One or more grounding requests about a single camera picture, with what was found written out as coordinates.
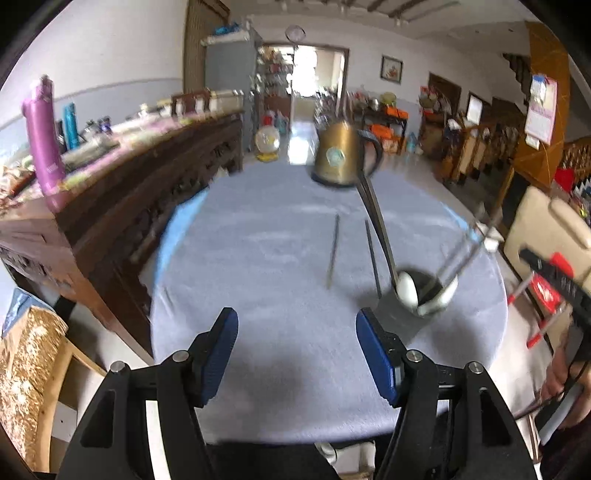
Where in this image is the framed wall picture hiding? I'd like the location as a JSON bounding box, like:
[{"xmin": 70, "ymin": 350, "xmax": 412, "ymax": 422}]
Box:
[{"xmin": 380, "ymin": 55, "xmax": 404, "ymax": 84}]

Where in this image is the teal thermos bottle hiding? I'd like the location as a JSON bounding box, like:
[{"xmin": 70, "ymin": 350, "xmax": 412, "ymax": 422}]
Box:
[{"xmin": 63, "ymin": 102, "xmax": 79, "ymax": 150}]

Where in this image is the gold electric kettle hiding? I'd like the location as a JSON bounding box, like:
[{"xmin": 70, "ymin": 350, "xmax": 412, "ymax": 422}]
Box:
[{"xmin": 311, "ymin": 120, "xmax": 384, "ymax": 188}]

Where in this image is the white ceramic spoon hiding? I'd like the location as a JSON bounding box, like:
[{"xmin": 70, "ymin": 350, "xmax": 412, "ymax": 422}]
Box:
[
  {"xmin": 396, "ymin": 271, "xmax": 419, "ymax": 310},
  {"xmin": 417, "ymin": 277, "xmax": 459, "ymax": 317}
]

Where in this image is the small white floor fan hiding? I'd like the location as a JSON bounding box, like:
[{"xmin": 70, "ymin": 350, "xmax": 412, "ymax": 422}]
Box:
[{"xmin": 254, "ymin": 125, "xmax": 280, "ymax": 163}]

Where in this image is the purple thermos bottle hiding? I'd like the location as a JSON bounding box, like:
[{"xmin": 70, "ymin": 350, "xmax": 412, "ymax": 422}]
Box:
[{"xmin": 21, "ymin": 75, "xmax": 66, "ymax": 213}]

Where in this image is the wooden stair railing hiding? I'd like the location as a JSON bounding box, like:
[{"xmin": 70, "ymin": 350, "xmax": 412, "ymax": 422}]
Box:
[{"xmin": 438, "ymin": 121, "xmax": 516, "ymax": 185}]

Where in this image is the person's right hand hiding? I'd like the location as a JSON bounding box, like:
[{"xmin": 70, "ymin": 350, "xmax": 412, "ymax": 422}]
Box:
[{"xmin": 541, "ymin": 342, "xmax": 591, "ymax": 429}]

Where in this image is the small white wooden stool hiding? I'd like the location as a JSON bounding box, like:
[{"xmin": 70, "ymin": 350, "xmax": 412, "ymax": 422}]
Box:
[{"xmin": 477, "ymin": 222, "xmax": 505, "ymax": 253}]

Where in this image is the round wall clock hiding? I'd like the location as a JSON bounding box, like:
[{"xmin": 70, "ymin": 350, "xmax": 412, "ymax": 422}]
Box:
[{"xmin": 284, "ymin": 25, "xmax": 305, "ymax": 44}]

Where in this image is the cream leather sofa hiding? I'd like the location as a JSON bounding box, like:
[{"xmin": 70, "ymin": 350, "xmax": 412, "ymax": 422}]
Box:
[{"xmin": 503, "ymin": 186, "xmax": 590, "ymax": 292}]

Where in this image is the red plastic child chair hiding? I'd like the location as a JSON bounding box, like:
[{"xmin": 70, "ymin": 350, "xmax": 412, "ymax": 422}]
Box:
[{"xmin": 507, "ymin": 247, "xmax": 574, "ymax": 351}]

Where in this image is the grey refrigerator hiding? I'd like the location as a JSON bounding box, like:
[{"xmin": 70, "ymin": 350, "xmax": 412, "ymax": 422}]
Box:
[{"xmin": 201, "ymin": 28, "xmax": 263, "ymax": 152}]

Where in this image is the wall calendar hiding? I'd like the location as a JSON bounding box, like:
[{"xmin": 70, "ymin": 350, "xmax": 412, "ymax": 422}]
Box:
[{"xmin": 525, "ymin": 74, "xmax": 558, "ymax": 150}]

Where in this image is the carved dark wooden sideboard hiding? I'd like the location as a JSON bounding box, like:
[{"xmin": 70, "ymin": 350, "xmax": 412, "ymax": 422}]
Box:
[{"xmin": 1, "ymin": 110, "xmax": 242, "ymax": 363}]

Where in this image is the dark wooden side table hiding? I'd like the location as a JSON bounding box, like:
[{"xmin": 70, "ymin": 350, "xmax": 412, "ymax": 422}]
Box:
[{"xmin": 362, "ymin": 106, "xmax": 410, "ymax": 154}]

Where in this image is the grey table cloth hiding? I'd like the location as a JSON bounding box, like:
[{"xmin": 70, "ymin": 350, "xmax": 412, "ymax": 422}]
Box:
[{"xmin": 149, "ymin": 161, "xmax": 509, "ymax": 445}]

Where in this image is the dark metal utensil holder cup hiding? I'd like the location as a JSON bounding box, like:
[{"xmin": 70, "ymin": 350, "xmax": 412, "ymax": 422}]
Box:
[{"xmin": 375, "ymin": 268, "xmax": 448, "ymax": 345}]

